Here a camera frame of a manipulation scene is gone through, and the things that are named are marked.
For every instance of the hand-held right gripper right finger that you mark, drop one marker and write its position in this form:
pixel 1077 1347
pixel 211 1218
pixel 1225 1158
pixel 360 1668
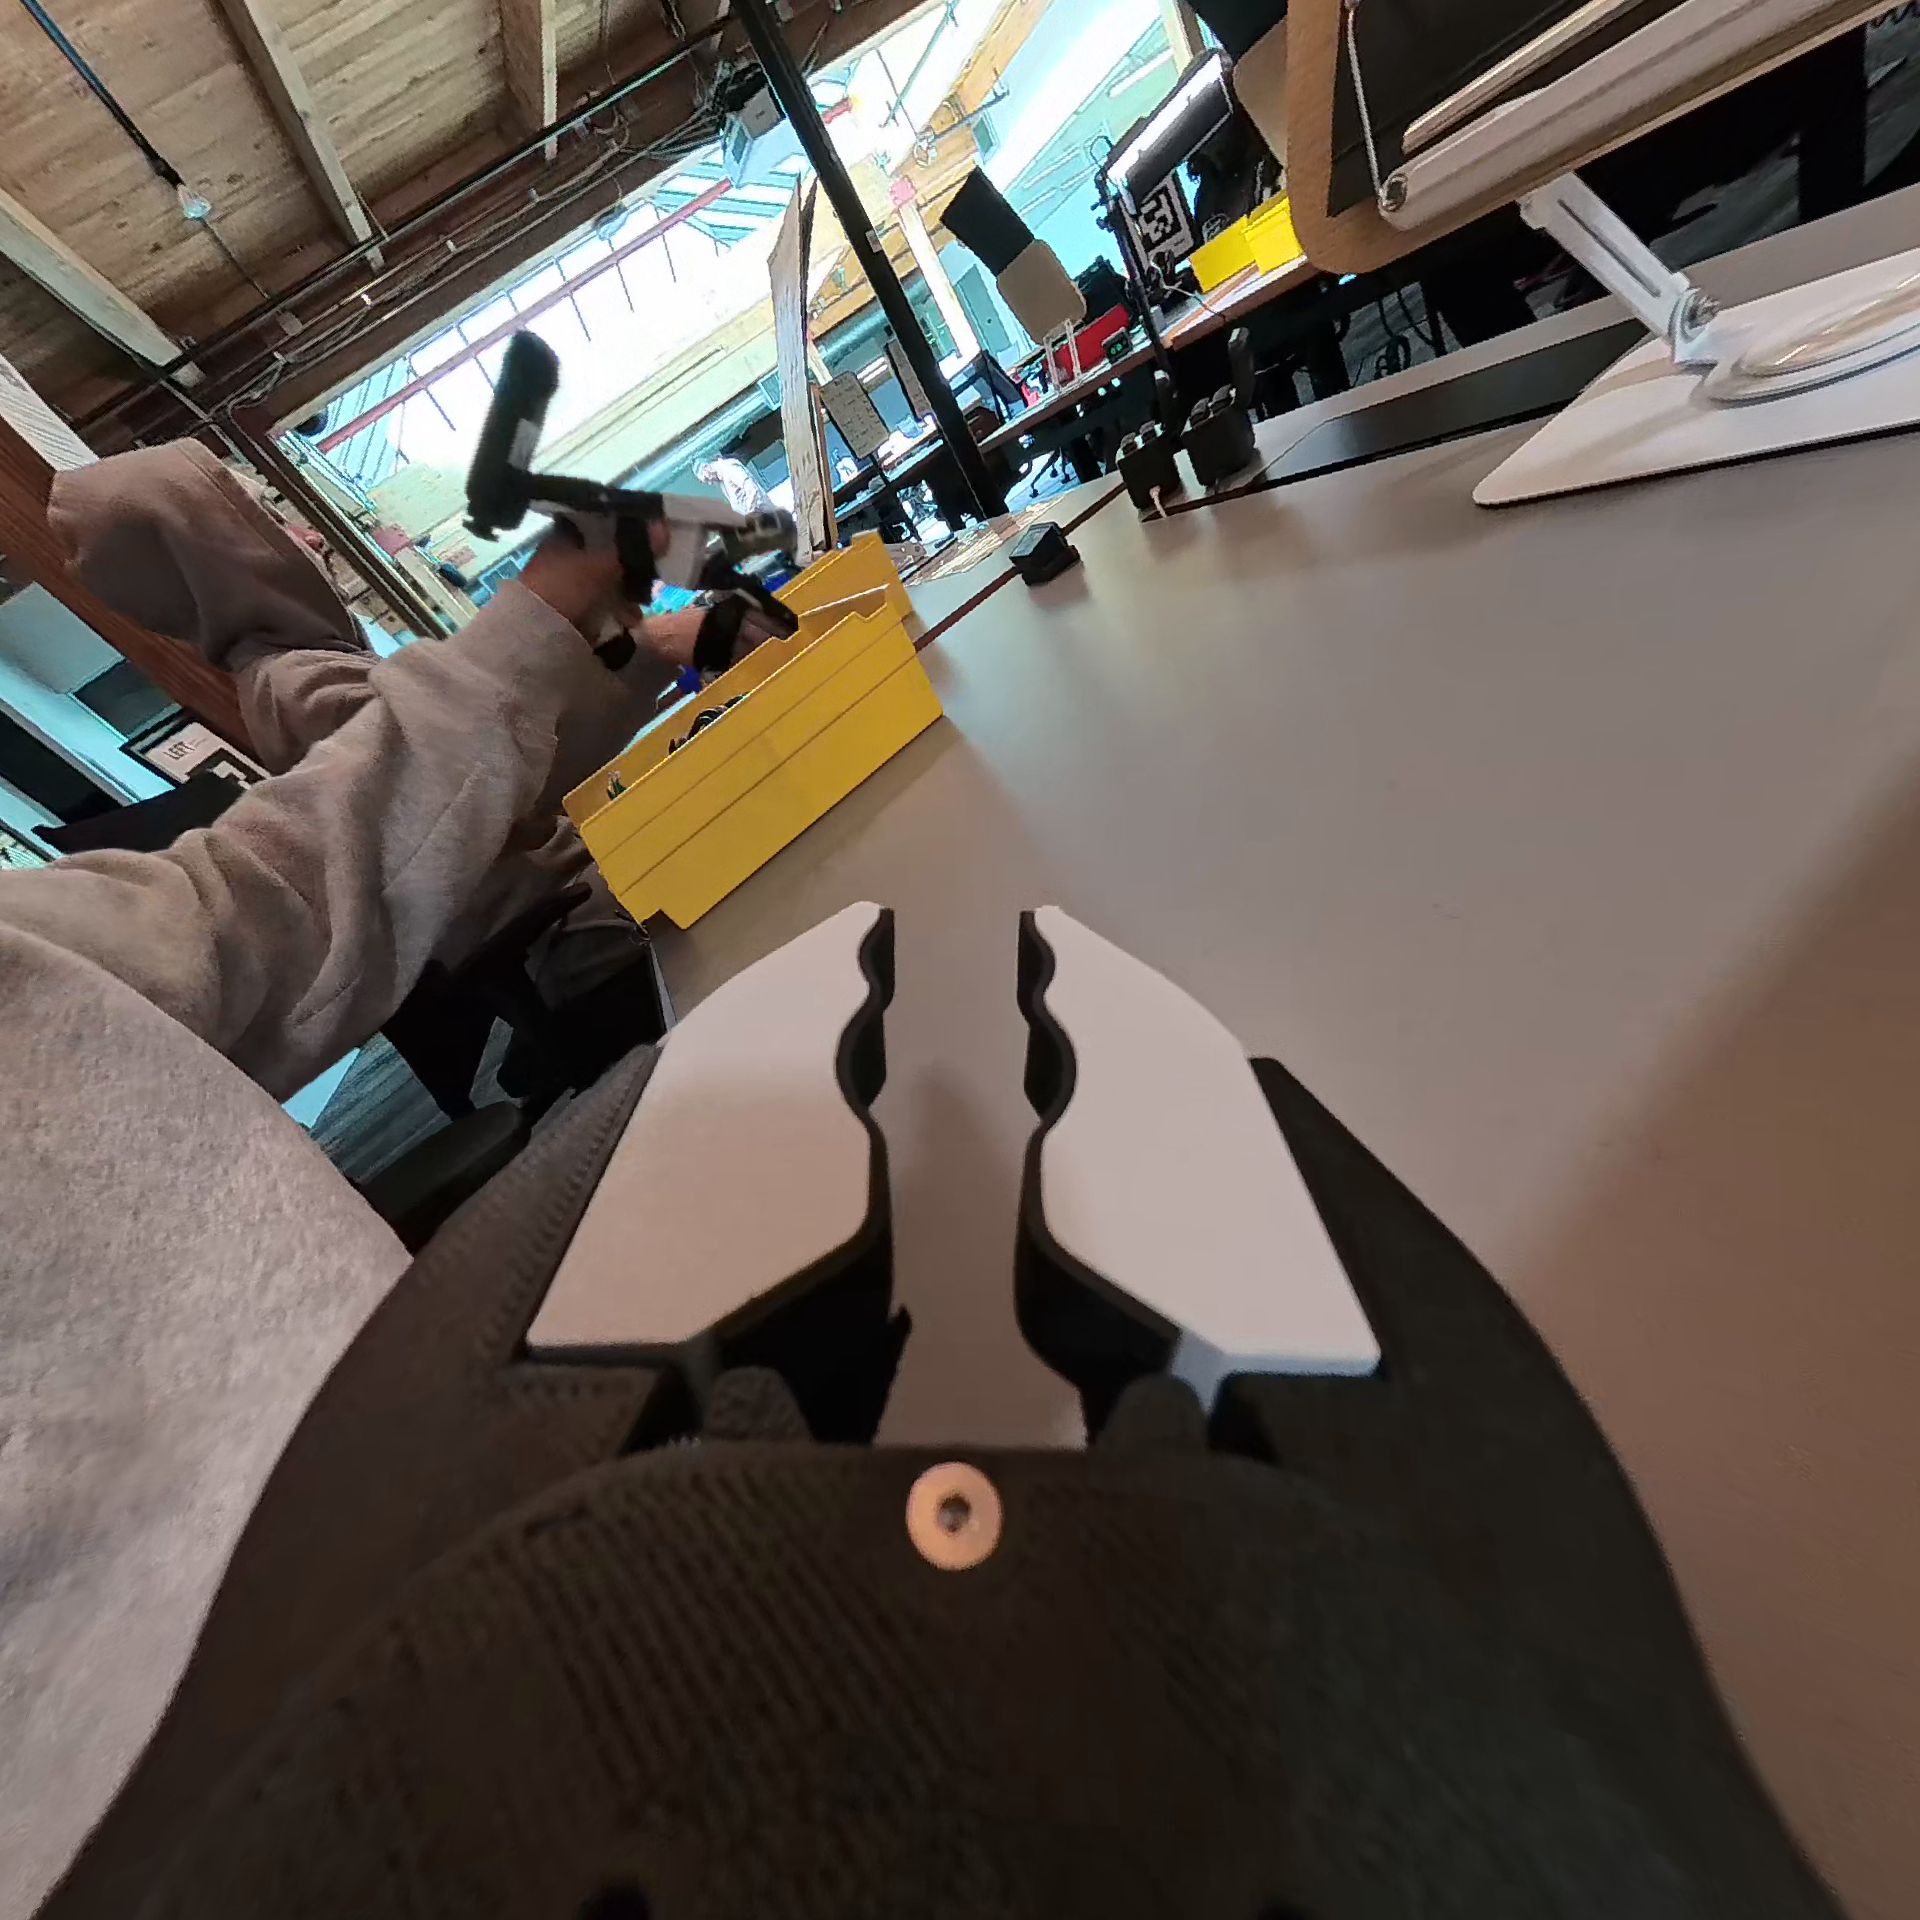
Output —
pixel 1200 1201

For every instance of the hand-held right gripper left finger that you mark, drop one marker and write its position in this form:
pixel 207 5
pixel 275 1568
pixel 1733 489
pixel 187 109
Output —
pixel 705 1155

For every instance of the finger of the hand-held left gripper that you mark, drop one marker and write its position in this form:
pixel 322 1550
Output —
pixel 697 540

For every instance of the yellow plastic bin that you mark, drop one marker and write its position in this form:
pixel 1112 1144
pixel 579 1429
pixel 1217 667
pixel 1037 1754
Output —
pixel 750 796
pixel 862 578

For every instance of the person's left forearm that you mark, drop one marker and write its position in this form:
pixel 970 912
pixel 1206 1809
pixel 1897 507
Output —
pixel 376 779

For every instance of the grey desk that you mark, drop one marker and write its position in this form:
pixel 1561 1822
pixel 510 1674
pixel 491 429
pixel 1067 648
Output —
pixel 1349 973

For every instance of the beige and black desk screen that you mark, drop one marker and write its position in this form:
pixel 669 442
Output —
pixel 1037 284

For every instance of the black desk mat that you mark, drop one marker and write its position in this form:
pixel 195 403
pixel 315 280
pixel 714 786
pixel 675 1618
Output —
pixel 1395 421

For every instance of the person's left hand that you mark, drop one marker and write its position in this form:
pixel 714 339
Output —
pixel 563 570

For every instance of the leaning wooden board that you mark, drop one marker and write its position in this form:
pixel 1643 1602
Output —
pixel 792 376

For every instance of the black office chair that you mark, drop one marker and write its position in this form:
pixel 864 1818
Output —
pixel 481 1035

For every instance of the small black box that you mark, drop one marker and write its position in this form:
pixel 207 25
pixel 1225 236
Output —
pixel 1043 556

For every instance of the black steel pole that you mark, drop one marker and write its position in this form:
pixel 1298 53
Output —
pixel 856 225

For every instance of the fiducial marker poster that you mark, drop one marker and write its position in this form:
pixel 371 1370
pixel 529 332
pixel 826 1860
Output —
pixel 225 769

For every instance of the black charger dock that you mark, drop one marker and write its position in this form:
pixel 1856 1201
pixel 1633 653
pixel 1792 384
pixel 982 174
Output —
pixel 1153 465
pixel 1223 427

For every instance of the white paper sign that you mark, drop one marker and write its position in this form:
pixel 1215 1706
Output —
pixel 37 412

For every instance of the person's grey hoodie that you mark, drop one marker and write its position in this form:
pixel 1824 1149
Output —
pixel 135 1348

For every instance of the small yellow bin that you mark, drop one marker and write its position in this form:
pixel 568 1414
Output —
pixel 1245 248

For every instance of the wood-framed black screen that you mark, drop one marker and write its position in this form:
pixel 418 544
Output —
pixel 1335 149

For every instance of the white screen stand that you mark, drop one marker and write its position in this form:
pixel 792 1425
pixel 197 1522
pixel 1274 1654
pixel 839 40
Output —
pixel 1650 434

